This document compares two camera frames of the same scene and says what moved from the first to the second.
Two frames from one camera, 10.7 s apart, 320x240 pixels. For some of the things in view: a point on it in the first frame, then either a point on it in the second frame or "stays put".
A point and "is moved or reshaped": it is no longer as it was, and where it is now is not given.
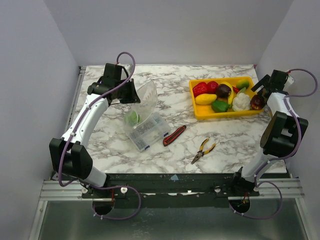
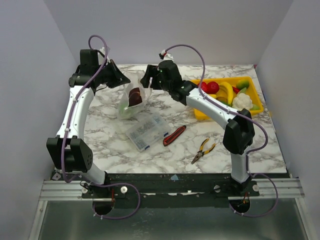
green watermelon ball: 132,119 → 124,113
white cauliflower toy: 241,102 stays put
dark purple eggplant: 223,90 is moved or reshaped
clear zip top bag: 139,112 is moved or reshaped
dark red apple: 257,102 is moved or reshaped
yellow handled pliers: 200,153 stays put
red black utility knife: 174,137 stays put
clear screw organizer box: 148,132 stays put
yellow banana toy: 230,97 stays put
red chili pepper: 235,89 stays put
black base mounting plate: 186,190 stays put
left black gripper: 133,97 → 119,78
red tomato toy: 211,87 stays put
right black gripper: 264,85 → 154,77
